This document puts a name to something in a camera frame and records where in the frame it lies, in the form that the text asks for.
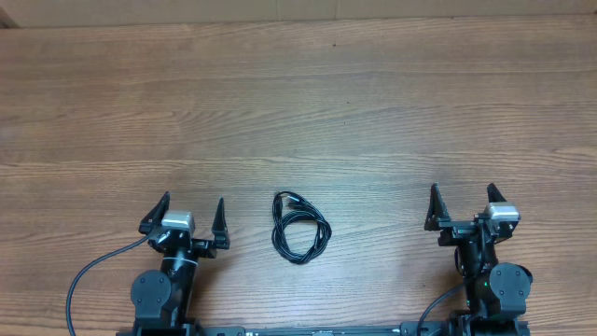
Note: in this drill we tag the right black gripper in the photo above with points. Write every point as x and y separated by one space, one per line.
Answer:
455 230

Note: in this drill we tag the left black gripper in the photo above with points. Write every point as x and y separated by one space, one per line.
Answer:
205 247

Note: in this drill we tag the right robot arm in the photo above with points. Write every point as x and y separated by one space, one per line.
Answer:
495 291

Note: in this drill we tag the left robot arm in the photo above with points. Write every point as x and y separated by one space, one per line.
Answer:
161 297

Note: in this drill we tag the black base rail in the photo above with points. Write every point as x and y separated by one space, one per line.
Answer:
322 331

